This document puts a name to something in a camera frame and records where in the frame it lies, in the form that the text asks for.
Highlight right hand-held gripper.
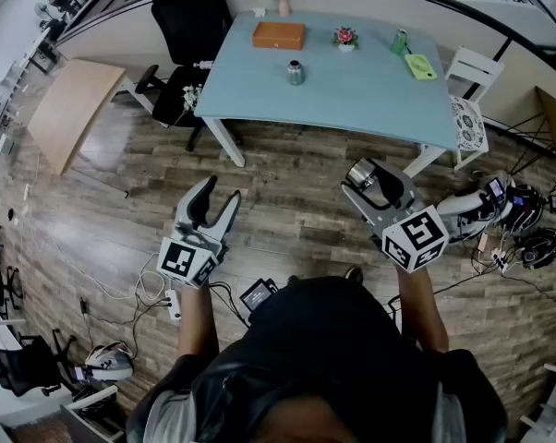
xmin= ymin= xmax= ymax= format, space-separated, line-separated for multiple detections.
xmin=341 ymin=158 xmax=451 ymax=275

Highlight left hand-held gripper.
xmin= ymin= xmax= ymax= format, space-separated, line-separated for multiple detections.
xmin=155 ymin=175 xmax=242 ymax=290

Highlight person's right forearm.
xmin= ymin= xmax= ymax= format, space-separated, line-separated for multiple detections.
xmin=394 ymin=265 xmax=451 ymax=355

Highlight person's left forearm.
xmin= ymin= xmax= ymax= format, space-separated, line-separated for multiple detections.
xmin=177 ymin=283 xmax=222 ymax=360

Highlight white grey headset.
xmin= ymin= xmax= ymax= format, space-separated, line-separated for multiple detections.
xmin=437 ymin=172 xmax=514 ymax=244

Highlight black device with screen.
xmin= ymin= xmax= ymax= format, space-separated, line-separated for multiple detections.
xmin=238 ymin=277 xmax=280 ymax=313

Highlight white power strip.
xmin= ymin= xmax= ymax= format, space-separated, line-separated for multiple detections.
xmin=164 ymin=288 xmax=183 ymax=322

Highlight floral patterned seat cushion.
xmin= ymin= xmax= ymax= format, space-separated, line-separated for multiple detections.
xmin=448 ymin=95 xmax=487 ymax=151

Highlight white artificial flower bunch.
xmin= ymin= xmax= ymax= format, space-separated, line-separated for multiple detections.
xmin=174 ymin=83 xmax=204 ymax=126

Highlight lime green handheld fan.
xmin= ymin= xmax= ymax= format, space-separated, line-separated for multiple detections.
xmin=404 ymin=53 xmax=439 ymax=81

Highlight person's black shirt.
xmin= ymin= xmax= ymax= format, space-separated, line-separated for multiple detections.
xmin=125 ymin=274 xmax=510 ymax=443

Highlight green plastic bottle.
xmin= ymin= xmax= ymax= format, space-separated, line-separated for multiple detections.
xmin=390 ymin=28 xmax=409 ymax=56

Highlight white wooden chair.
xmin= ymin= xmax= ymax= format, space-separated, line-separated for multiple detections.
xmin=445 ymin=46 xmax=505 ymax=171

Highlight small pink flower pot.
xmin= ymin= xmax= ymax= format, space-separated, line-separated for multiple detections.
xmin=332 ymin=26 xmax=360 ymax=54

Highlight black headphones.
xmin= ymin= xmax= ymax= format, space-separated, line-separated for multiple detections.
xmin=519 ymin=227 xmax=556 ymax=269

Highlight light wooden side table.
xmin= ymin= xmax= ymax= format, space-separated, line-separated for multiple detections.
xmin=27 ymin=57 xmax=127 ymax=176

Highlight white helmet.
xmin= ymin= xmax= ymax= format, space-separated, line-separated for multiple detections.
xmin=83 ymin=341 xmax=135 ymax=384

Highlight orange wooden box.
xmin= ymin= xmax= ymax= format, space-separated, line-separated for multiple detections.
xmin=251 ymin=20 xmax=307 ymax=52

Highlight white wooden crate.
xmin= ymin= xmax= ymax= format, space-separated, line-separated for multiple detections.
xmin=59 ymin=384 xmax=127 ymax=443

